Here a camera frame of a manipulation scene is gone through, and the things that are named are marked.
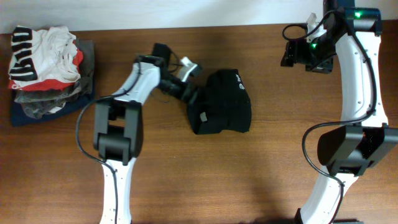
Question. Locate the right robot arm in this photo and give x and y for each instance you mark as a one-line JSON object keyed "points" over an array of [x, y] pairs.
{"points": [[362, 137]]}

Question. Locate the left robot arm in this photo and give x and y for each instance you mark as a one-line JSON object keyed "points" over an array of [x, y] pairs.
{"points": [[119, 128]]}

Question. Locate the black t-shirt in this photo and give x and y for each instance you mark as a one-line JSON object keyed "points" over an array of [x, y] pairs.
{"points": [[222, 104]]}

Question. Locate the navy blue folded garment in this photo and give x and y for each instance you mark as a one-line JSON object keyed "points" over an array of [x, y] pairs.
{"points": [[21, 119]]}

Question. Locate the red folded garment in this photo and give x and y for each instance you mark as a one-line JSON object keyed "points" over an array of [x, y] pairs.
{"points": [[45, 82]]}

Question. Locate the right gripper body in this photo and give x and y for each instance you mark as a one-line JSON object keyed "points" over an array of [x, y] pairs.
{"points": [[316, 56]]}

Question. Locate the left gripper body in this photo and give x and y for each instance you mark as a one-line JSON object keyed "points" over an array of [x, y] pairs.
{"points": [[178, 88]]}

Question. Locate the grey folded garment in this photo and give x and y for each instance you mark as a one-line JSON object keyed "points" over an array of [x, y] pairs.
{"points": [[87, 69]]}

